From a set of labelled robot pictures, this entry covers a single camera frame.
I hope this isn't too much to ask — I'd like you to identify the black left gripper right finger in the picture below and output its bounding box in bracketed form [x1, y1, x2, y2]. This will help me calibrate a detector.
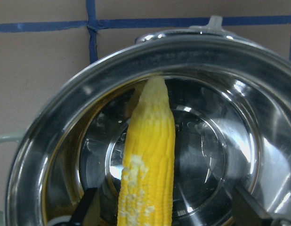
[232, 186, 291, 226]

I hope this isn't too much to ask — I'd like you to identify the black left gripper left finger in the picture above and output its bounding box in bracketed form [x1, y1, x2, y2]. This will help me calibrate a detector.
[69, 188, 98, 226]

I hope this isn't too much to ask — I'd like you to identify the yellow corn cob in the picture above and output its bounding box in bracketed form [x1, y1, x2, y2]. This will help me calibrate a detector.
[117, 76, 175, 226]

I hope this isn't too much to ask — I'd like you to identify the pale green cooking pot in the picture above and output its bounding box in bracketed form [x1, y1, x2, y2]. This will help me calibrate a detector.
[0, 16, 291, 226]

